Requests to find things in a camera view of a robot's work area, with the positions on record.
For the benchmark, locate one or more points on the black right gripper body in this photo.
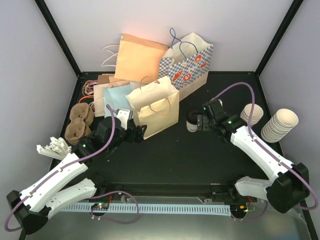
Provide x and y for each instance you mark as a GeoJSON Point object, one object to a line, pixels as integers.
{"type": "Point", "coordinates": [206, 126]}

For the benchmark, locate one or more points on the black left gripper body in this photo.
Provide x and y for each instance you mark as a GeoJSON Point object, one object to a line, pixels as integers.
{"type": "Point", "coordinates": [131, 138]}

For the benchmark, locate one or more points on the white takeout coffee cup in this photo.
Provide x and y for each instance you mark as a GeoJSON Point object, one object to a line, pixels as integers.
{"type": "Point", "coordinates": [191, 127]}

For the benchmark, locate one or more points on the black coffee cup lid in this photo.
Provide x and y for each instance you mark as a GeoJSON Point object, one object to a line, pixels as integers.
{"type": "Point", "coordinates": [192, 116]}

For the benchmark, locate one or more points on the beige kraft paper bag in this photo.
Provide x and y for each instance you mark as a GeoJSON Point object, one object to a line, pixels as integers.
{"type": "Point", "coordinates": [155, 105]}

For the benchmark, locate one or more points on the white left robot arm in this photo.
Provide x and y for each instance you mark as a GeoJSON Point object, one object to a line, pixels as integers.
{"type": "Point", "coordinates": [35, 205]}

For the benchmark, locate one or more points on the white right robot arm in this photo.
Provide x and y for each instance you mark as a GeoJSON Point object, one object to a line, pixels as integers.
{"type": "Point", "coordinates": [285, 186]}

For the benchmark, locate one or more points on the light blue paper bag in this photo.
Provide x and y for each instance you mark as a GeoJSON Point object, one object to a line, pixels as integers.
{"type": "Point", "coordinates": [116, 98]}

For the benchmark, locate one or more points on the brown pulp carrier stack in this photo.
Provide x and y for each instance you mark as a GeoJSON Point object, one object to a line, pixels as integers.
{"type": "Point", "coordinates": [81, 117]}

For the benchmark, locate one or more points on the short white cup stack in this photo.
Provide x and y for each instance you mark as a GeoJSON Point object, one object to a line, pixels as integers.
{"type": "Point", "coordinates": [252, 117]}

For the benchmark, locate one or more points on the flat brown paper bags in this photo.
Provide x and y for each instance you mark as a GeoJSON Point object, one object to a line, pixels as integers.
{"type": "Point", "coordinates": [94, 89]}

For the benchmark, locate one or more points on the blue checkered paper bag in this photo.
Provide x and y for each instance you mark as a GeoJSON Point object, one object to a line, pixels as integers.
{"type": "Point", "coordinates": [186, 63]}

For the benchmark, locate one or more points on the orange paper bag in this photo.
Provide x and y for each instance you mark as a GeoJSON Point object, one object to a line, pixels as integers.
{"type": "Point", "coordinates": [138, 58]}

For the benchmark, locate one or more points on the tall white cup stack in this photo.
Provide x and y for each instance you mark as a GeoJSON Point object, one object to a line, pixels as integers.
{"type": "Point", "coordinates": [281, 123]}

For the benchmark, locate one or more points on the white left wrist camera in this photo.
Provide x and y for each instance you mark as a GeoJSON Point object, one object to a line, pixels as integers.
{"type": "Point", "coordinates": [122, 117]}

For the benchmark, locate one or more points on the light blue cable duct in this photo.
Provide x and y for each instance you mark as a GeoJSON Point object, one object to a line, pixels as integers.
{"type": "Point", "coordinates": [143, 208]}

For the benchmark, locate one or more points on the black frame post right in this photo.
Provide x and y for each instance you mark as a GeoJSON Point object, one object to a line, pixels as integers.
{"type": "Point", "coordinates": [285, 23]}

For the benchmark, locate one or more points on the black frame post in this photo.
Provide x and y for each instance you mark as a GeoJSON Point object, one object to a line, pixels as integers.
{"type": "Point", "coordinates": [42, 6]}
{"type": "Point", "coordinates": [285, 23]}

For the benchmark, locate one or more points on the black frame post left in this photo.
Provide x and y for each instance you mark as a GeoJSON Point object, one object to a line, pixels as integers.
{"type": "Point", "coordinates": [42, 6]}

